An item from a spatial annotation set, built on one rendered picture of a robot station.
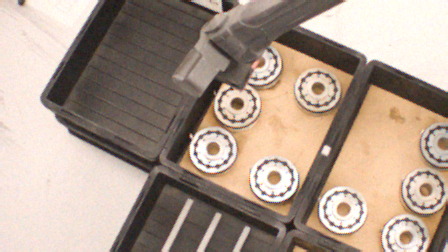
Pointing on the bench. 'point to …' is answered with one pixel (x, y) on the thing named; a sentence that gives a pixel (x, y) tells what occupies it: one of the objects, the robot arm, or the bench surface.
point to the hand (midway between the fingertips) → (227, 76)
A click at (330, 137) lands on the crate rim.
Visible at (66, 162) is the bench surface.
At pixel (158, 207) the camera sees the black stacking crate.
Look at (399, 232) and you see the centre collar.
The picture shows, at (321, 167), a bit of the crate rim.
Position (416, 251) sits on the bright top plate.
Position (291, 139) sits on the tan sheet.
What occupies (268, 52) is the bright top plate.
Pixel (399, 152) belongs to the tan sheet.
